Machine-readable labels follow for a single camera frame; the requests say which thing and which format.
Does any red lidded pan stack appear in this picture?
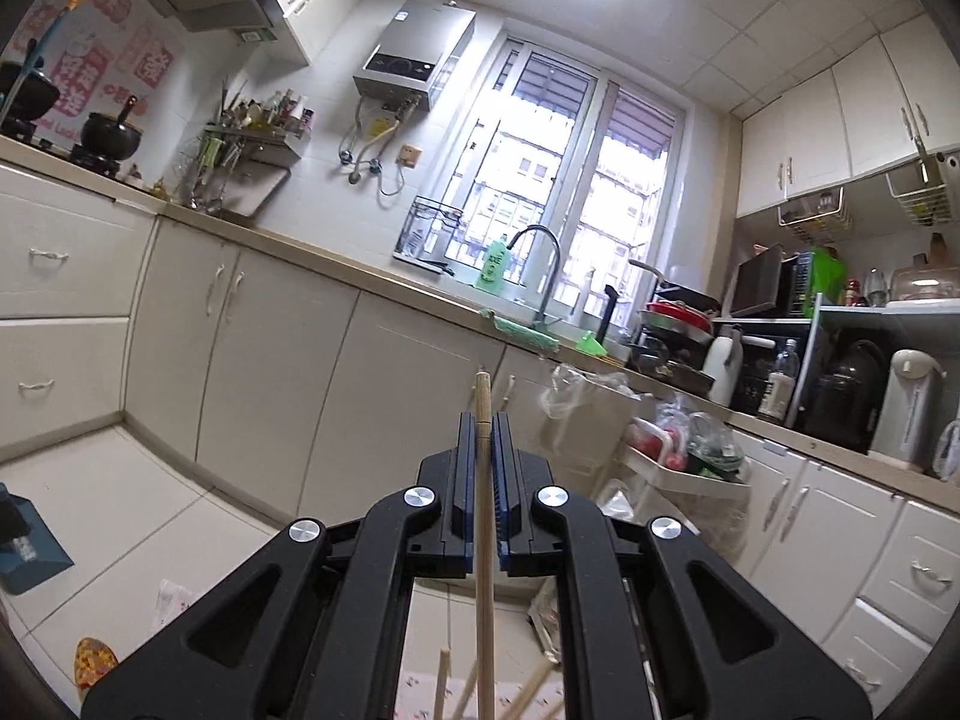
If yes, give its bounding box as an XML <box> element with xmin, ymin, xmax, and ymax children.
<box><xmin>626</xmin><ymin>259</ymin><xmax>721</xmax><ymax>397</ymax></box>

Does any blue dustpan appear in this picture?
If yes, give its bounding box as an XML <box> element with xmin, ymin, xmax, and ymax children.
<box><xmin>0</xmin><ymin>484</ymin><xmax>73</xmax><ymax>596</ymax></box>

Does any white plastic bag on cabinet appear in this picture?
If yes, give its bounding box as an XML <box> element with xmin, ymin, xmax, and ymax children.
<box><xmin>539</xmin><ymin>364</ymin><xmax>644</xmax><ymax>494</ymax></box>

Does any black wok on stove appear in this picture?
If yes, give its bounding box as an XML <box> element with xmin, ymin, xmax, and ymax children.
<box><xmin>80</xmin><ymin>94</ymin><xmax>143</xmax><ymax>163</ymax></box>

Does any green cleaning cloth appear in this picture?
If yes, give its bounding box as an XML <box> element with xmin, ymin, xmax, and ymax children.
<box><xmin>480</xmin><ymin>309</ymin><xmax>560</xmax><ymax>355</ymax></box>

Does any wooden chopstick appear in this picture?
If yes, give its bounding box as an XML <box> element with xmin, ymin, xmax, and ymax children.
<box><xmin>475</xmin><ymin>371</ymin><xmax>496</xmax><ymax>720</ymax></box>
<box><xmin>431</xmin><ymin>649</ymin><xmax>451</xmax><ymax>720</ymax></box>

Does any black kitchen faucet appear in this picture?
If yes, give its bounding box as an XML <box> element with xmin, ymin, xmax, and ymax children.
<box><xmin>508</xmin><ymin>223</ymin><xmax>565</xmax><ymax>332</ymax></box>

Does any grey wall water heater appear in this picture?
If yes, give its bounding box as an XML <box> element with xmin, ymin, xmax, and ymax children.
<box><xmin>353</xmin><ymin>0</ymin><xmax>477</xmax><ymax>110</ymax></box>

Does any green dish soap bottle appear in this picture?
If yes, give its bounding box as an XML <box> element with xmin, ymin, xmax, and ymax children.
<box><xmin>475</xmin><ymin>234</ymin><xmax>511</xmax><ymax>294</ymax></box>

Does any wire dish rack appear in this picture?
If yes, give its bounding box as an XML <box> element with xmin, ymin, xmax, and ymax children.
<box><xmin>394</xmin><ymin>195</ymin><xmax>464</xmax><ymax>275</ymax></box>

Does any black microwave oven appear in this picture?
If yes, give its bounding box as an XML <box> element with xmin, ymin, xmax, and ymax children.
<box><xmin>729</xmin><ymin>244</ymin><xmax>812</xmax><ymax>319</ymax></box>

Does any wooden chopstick in jar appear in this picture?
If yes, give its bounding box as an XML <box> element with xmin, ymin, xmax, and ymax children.
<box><xmin>431</xmin><ymin>649</ymin><xmax>451</xmax><ymax>720</ymax></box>

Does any white thermos jug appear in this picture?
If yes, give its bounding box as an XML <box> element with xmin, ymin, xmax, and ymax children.
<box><xmin>703</xmin><ymin>325</ymin><xmax>743</xmax><ymax>406</ymax></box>

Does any wall utensil rack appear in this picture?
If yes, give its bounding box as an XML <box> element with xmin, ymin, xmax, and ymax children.
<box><xmin>174</xmin><ymin>82</ymin><xmax>314</xmax><ymax>226</ymax></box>

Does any white electric kettle pot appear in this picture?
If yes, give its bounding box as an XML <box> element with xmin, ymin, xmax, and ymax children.
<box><xmin>869</xmin><ymin>349</ymin><xmax>946</xmax><ymax>473</ymax></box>

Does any yellow patterned slipper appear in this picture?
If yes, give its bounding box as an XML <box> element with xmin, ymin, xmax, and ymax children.
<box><xmin>73</xmin><ymin>637</ymin><xmax>119</xmax><ymax>699</ymax></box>

